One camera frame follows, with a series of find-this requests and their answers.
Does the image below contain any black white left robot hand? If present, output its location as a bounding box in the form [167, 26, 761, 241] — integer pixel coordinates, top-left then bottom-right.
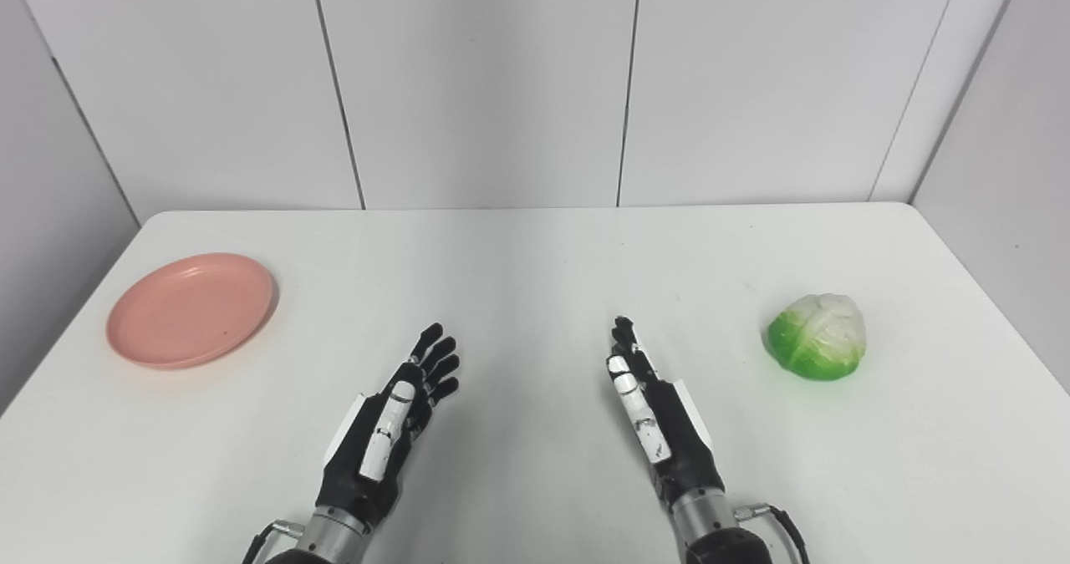
[316, 323, 461, 531]

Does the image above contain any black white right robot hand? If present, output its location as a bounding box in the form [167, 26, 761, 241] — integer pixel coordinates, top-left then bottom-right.
[607, 316, 726, 512]

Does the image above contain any green white toy cabbage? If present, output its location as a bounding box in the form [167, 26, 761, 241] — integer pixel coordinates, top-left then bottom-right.
[765, 293, 868, 382]

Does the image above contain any pink round plate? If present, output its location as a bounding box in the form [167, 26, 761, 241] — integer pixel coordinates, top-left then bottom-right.
[106, 252, 278, 370]

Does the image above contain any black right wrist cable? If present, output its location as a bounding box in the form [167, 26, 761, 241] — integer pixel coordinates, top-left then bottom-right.
[734, 504, 810, 564]

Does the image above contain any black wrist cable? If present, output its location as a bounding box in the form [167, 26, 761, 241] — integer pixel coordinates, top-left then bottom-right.
[734, 504, 810, 564]
[242, 520, 303, 564]

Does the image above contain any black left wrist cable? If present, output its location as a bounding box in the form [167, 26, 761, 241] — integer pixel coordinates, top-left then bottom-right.
[242, 520, 303, 564]

